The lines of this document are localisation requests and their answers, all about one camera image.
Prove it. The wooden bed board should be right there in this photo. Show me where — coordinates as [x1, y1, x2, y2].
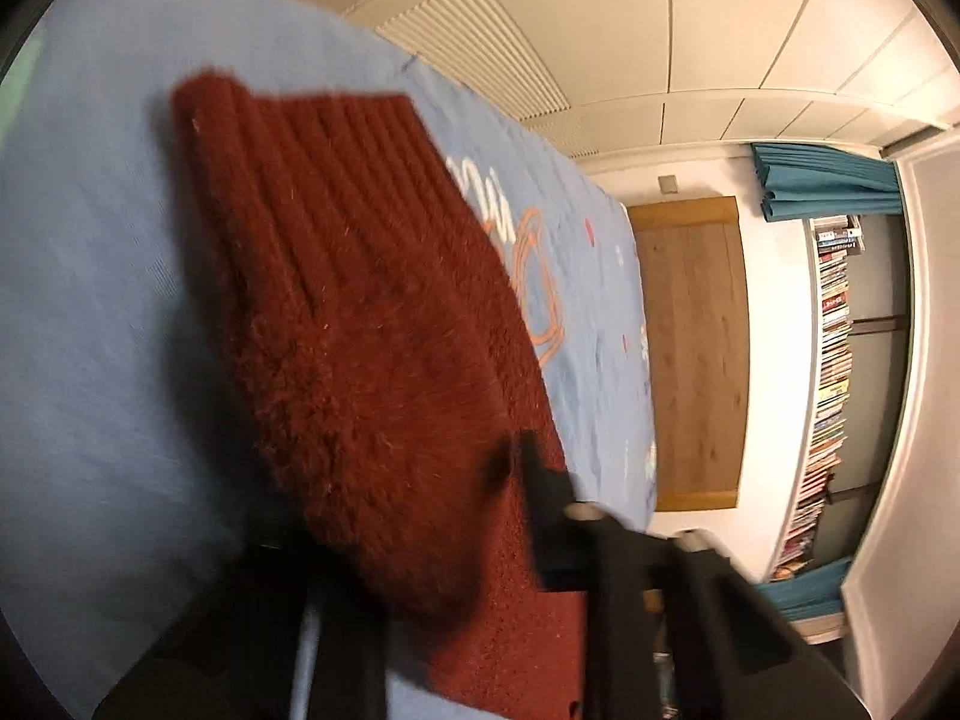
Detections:
[626, 196, 751, 512]

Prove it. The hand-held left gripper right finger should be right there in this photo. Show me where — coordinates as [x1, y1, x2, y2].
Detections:
[517, 430, 871, 720]

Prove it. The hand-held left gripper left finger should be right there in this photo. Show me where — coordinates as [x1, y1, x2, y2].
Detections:
[94, 525, 392, 720]

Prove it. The white louvred vent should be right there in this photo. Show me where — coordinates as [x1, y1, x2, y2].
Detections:
[373, 0, 571, 121]

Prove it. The blue printed bed sheet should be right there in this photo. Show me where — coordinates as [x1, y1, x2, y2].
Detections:
[0, 0, 659, 720]

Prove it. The teal curtain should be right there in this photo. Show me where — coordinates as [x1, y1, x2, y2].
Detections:
[751, 142, 901, 223]
[757, 556, 854, 620]

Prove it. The row of books on shelf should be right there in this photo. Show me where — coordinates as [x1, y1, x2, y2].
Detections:
[772, 216, 863, 582]

